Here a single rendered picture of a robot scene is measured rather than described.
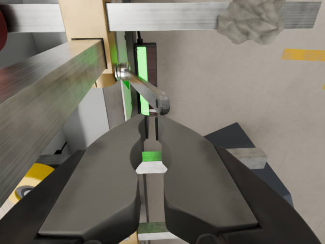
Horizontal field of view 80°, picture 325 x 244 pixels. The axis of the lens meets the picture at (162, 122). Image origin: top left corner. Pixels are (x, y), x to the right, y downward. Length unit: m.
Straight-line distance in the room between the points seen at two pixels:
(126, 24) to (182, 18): 0.07
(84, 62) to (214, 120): 1.23
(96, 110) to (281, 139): 1.39
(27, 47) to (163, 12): 0.36
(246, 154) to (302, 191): 1.84
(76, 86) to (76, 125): 0.47
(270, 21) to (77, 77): 0.23
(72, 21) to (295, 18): 0.27
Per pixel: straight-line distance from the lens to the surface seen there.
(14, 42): 0.52
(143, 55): 0.44
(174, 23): 0.27
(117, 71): 0.29
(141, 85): 0.17
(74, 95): 0.17
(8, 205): 0.45
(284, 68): 1.41
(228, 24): 0.27
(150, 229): 0.58
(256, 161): 0.42
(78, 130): 0.64
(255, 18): 0.28
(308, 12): 0.33
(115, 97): 0.47
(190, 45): 1.16
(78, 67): 0.18
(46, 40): 0.57
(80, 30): 0.27
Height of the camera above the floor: 1.13
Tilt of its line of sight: 60 degrees down
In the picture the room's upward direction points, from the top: 175 degrees clockwise
